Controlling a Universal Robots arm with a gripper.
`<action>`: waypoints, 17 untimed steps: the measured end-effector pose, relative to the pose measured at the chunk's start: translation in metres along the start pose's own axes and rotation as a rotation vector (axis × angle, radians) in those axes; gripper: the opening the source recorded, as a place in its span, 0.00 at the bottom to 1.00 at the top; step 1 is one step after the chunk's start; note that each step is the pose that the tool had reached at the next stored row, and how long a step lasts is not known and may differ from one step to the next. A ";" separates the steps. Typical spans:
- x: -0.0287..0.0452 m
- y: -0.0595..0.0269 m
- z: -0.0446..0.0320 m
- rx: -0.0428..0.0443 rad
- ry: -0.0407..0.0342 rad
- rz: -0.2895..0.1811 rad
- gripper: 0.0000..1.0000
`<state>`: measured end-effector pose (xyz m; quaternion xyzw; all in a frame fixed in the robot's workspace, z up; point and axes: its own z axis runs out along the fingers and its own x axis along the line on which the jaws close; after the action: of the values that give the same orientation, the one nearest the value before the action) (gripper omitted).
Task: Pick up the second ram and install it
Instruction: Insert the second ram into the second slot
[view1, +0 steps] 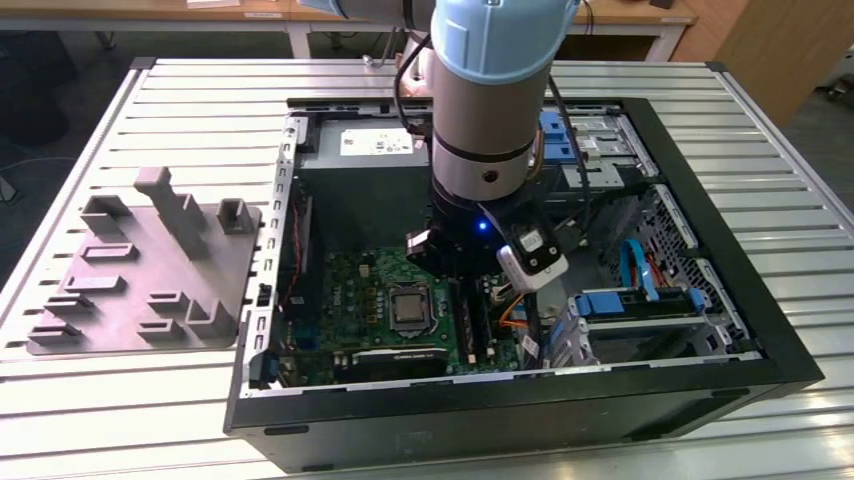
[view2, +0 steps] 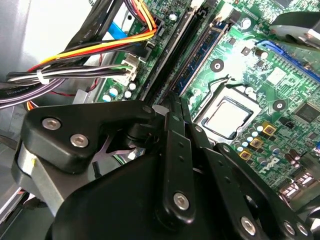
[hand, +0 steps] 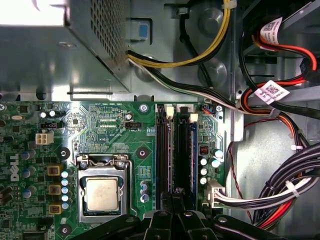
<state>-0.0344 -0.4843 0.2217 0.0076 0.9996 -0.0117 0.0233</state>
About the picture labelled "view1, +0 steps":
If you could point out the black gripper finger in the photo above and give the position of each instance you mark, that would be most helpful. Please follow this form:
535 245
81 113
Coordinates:
420 247

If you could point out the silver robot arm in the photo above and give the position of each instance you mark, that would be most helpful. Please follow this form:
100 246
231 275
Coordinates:
493 125

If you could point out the green motherboard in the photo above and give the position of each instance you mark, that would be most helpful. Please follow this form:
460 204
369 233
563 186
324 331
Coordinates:
347 272

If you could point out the silver CPU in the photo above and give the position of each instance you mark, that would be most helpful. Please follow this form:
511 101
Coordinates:
408 308

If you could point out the grey power supply unit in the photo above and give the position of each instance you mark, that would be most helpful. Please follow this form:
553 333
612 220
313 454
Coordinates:
360 200

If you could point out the CPU socket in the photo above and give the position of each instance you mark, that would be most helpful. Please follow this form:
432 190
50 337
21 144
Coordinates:
412 330

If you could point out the white power supply label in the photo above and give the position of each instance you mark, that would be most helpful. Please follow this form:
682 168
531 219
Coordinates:
373 142

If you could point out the metal drive cage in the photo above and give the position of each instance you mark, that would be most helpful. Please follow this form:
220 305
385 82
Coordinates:
600 177

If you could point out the blue empty drive carrier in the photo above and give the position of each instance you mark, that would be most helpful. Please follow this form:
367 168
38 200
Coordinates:
549 132

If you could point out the black graphics card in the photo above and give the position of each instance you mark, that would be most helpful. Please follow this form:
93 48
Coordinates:
400 367

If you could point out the blue board connector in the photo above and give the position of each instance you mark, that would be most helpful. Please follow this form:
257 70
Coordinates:
307 340

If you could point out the blue carrier with disk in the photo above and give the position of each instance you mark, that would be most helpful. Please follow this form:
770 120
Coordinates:
603 304

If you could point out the metal disk bay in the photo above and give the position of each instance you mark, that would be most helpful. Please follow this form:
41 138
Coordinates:
640 327

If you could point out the blue VGA port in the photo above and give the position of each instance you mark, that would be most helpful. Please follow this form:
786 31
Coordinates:
271 370

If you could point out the black PC case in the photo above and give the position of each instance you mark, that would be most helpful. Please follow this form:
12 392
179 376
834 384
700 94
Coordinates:
467 415

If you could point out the grey parts rack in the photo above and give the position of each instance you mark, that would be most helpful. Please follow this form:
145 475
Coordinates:
167 280

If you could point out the wooden cabinet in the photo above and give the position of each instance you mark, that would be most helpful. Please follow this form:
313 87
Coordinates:
787 50

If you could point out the wooden desk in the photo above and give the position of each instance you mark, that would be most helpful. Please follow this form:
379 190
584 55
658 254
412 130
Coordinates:
133 12

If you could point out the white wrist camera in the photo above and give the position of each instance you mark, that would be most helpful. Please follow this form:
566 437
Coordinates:
527 272

